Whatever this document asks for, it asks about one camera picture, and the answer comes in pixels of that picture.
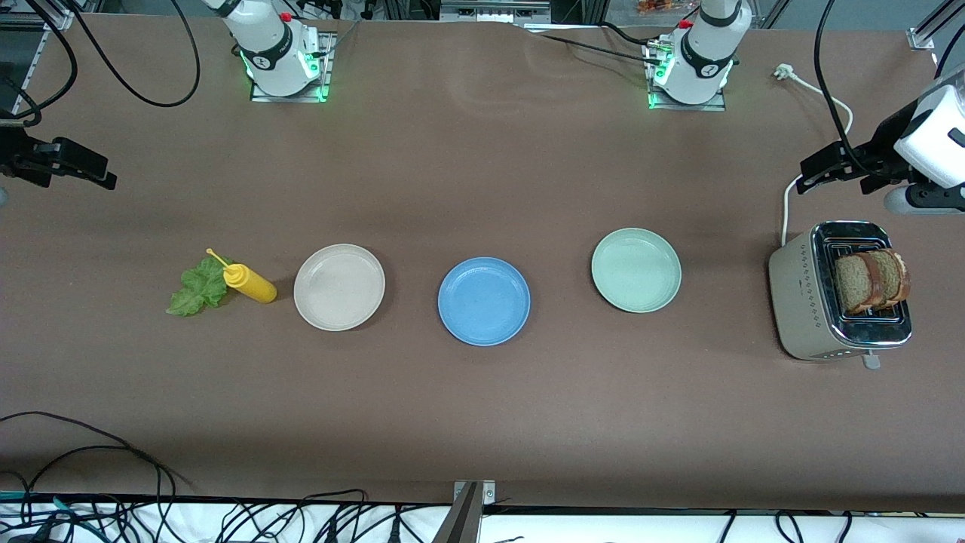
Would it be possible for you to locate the brown bread slice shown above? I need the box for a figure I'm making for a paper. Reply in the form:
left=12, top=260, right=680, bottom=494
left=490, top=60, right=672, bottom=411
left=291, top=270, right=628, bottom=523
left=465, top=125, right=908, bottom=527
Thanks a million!
left=867, top=249, right=911, bottom=306
left=835, top=254, right=879, bottom=315

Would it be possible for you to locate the green lettuce leaf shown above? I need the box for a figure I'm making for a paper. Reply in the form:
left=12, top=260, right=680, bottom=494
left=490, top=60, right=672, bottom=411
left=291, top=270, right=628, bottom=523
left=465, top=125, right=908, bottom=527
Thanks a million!
left=166, top=256, right=231, bottom=317

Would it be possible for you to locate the yellow mustard squeeze bottle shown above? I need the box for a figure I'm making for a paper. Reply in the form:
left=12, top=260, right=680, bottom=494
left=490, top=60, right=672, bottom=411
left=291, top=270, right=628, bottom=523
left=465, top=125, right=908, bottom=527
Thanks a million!
left=206, top=248, right=277, bottom=304

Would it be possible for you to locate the pale green plate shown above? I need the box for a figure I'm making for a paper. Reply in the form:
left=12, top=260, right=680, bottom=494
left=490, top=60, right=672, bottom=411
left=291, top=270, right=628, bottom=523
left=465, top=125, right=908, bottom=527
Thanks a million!
left=591, top=228, right=682, bottom=314

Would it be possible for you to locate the beige plate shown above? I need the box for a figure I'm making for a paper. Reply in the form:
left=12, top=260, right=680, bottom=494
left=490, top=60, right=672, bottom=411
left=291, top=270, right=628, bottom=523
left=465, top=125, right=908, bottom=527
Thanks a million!
left=293, top=244, right=386, bottom=332

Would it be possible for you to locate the blue plate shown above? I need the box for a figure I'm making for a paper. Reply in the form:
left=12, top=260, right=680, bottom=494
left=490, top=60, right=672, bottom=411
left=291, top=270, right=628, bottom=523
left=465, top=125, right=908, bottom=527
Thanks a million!
left=438, top=257, right=532, bottom=347

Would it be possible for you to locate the beige chrome toaster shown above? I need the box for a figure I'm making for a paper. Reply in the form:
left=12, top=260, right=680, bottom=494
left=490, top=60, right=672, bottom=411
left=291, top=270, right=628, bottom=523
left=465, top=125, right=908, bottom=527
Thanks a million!
left=768, top=221, right=913, bottom=370

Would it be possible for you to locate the grey metal box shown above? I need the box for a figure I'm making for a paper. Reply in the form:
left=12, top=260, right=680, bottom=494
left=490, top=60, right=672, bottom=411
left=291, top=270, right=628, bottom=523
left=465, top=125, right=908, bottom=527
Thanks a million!
left=440, top=0, right=551, bottom=23

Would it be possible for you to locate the perforated metal rail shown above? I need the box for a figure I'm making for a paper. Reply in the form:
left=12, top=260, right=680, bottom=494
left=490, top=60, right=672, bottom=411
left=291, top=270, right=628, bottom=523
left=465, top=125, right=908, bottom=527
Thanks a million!
left=14, top=23, right=46, bottom=133

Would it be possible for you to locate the white toaster power cord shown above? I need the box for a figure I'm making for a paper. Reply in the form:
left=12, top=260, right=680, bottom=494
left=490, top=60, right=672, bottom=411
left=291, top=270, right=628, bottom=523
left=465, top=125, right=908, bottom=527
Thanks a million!
left=773, top=63, right=854, bottom=246

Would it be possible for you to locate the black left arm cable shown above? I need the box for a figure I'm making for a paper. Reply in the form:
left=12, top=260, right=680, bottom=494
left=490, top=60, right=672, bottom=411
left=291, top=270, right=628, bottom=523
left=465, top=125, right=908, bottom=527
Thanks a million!
left=813, top=0, right=965, bottom=178

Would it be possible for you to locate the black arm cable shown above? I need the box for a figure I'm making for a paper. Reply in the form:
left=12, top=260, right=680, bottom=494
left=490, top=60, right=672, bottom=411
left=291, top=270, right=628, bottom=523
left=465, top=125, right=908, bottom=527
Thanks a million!
left=0, top=0, right=201, bottom=125
left=813, top=0, right=965, bottom=178

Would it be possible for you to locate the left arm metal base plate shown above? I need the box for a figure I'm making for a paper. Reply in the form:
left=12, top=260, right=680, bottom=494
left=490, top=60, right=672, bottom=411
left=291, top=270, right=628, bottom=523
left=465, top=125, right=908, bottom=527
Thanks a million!
left=645, top=39, right=728, bottom=112

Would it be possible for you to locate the aluminium corner bracket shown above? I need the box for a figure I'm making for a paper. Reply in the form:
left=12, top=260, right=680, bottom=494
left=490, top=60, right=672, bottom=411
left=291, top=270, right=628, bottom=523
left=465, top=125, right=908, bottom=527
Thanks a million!
left=908, top=0, right=965, bottom=52

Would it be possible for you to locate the aluminium frame bar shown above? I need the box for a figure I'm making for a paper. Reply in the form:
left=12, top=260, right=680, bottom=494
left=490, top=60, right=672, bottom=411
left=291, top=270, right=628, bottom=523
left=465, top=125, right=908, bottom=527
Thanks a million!
left=0, top=0, right=76, bottom=31

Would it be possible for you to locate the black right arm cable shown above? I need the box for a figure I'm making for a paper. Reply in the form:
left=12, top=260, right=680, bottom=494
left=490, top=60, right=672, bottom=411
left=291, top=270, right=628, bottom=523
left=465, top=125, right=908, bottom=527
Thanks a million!
left=0, top=0, right=201, bottom=125

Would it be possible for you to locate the thin black table cable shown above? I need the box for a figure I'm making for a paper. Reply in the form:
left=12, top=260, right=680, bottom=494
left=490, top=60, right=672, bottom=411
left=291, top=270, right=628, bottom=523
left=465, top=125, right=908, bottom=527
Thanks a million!
left=19, top=445, right=178, bottom=543
left=0, top=411, right=195, bottom=499

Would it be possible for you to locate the black base cable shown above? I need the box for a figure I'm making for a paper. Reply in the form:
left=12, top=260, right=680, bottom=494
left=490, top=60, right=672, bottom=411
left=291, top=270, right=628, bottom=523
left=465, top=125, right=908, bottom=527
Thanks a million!
left=520, top=21, right=664, bottom=67

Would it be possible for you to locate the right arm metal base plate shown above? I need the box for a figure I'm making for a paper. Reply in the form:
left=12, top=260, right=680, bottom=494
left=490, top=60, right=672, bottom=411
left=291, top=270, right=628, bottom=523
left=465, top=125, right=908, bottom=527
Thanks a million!
left=250, top=32, right=337, bottom=103

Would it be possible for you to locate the metal table edge bracket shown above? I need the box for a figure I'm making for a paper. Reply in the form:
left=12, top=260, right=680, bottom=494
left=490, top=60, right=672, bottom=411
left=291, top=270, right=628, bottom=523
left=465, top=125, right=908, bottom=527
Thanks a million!
left=433, top=480, right=497, bottom=543

